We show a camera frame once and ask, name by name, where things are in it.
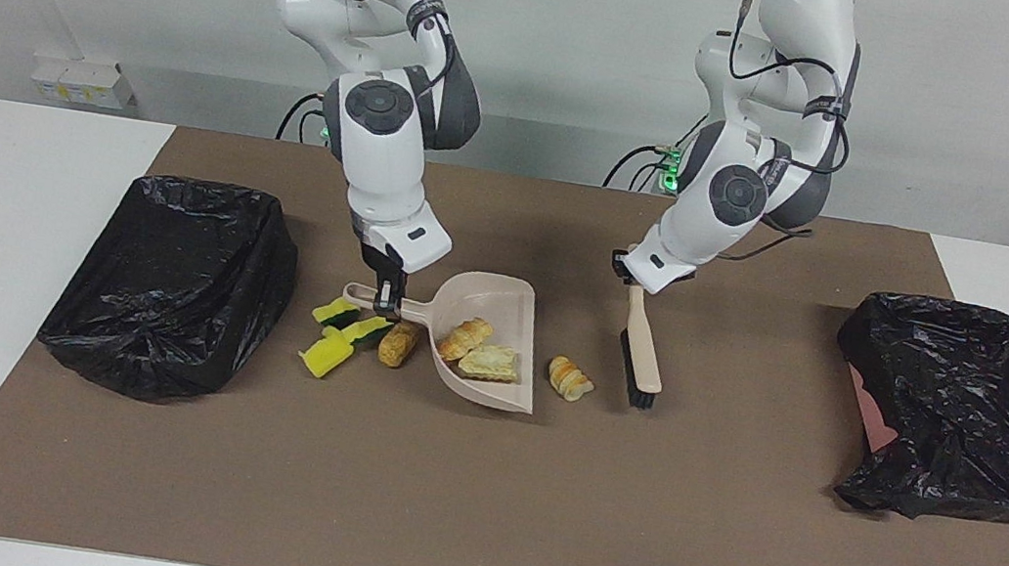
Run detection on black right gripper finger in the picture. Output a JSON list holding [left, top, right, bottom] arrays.
[[371, 275, 409, 322]]

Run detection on yellow green sponge piece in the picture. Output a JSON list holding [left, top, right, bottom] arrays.
[[295, 331, 357, 384], [340, 310, 396, 354], [310, 292, 363, 333]]

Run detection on brown round bun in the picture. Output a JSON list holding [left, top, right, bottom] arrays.
[[375, 318, 422, 372]]

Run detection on striped croissant piece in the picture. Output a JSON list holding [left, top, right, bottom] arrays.
[[545, 354, 599, 405], [435, 313, 496, 368]]

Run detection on beige hand brush black bristles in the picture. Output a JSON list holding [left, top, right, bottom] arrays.
[[608, 276, 679, 414]]

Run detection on beige plastic dustpan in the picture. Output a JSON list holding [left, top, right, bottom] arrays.
[[328, 252, 553, 416]]

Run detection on pale bread chunk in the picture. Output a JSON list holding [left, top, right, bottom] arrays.
[[456, 340, 524, 386]]

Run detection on black bag lined pink bin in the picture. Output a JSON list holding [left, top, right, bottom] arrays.
[[812, 284, 1009, 535]]

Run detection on brown paper table mat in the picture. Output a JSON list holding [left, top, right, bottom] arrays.
[[0, 101, 1009, 566]]

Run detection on black base cable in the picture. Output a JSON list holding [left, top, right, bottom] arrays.
[[602, 101, 709, 200], [276, 87, 327, 146]]

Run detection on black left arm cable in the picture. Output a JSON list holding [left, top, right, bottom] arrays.
[[701, 0, 871, 276]]

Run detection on white wall socket box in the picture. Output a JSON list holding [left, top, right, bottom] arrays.
[[28, 51, 141, 113]]

